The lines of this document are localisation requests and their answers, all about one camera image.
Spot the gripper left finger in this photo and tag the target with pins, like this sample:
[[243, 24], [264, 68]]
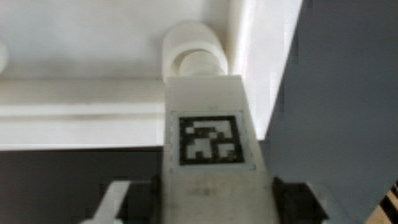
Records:
[[128, 204]]

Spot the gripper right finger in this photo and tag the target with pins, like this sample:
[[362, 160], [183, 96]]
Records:
[[296, 204]]

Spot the white square table top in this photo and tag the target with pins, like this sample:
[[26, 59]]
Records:
[[80, 65]]

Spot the white table leg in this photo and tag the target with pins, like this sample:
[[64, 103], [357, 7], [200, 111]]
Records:
[[215, 180]]

